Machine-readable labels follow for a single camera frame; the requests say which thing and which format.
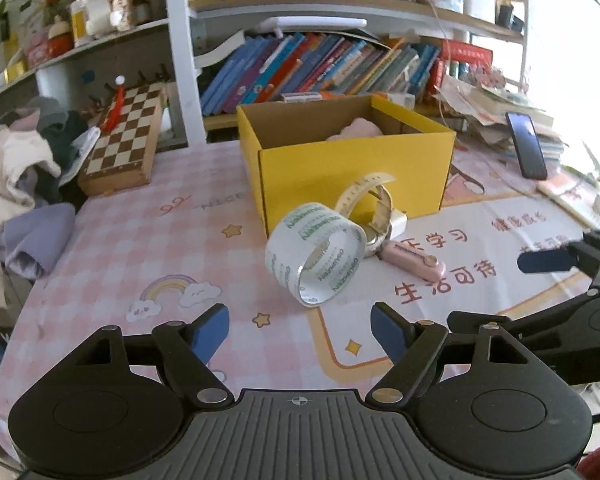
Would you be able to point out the pile of papers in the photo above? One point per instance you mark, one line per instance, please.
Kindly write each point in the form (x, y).
(486, 111)

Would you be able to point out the row of books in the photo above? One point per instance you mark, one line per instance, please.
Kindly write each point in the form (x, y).
(268, 68)

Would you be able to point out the cream wrist watch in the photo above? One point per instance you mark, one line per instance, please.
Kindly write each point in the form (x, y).
(369, 203)

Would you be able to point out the white shelf post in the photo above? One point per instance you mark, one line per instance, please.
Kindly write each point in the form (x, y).
(185, 71)

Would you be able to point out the pink utility knife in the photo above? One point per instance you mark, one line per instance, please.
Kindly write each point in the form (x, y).
(425, 266)

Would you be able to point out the black smartphone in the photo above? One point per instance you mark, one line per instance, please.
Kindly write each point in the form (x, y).
(531, 160)

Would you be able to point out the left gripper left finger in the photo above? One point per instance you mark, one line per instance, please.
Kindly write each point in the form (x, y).
(186, 349)

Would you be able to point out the yellow cardboard box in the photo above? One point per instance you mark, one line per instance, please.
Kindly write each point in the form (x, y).
(291, 162)

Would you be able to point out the clear printed tape roll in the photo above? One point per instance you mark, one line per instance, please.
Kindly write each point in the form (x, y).
(314, 252)

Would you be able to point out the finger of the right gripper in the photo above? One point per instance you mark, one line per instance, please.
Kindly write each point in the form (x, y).
(583, 254)
(531, 330)

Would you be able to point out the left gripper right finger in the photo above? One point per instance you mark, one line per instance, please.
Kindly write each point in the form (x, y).
(414, 350)

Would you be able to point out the white charger block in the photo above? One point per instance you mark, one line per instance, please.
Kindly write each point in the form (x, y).
(398, 224)

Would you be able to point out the pile of clothes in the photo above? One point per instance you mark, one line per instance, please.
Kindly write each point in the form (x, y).
(43, 146)

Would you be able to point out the red hanging ornament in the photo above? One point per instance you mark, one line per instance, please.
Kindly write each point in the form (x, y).
(114, 114)

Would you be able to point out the wooden chess board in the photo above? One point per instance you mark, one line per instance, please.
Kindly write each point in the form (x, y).
(124, 158)

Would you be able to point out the pink plush toy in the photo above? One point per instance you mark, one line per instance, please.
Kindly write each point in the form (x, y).
(360, 128)

